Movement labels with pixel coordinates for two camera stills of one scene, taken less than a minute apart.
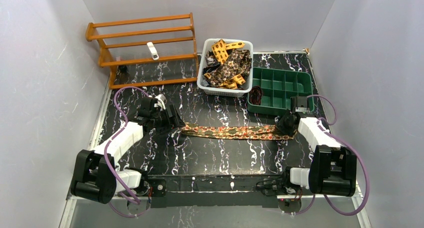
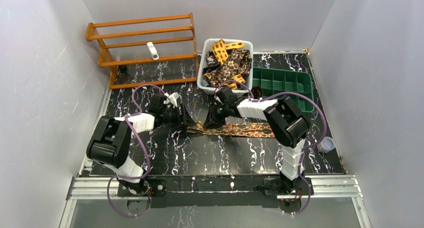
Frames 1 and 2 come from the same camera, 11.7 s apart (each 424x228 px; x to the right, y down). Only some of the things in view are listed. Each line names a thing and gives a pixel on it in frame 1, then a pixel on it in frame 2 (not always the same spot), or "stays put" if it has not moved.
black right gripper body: [286, 125] → [216, 111]
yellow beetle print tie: [220, 50] stays put
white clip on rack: [153, 51] stays put
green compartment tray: [278, 86] stays put
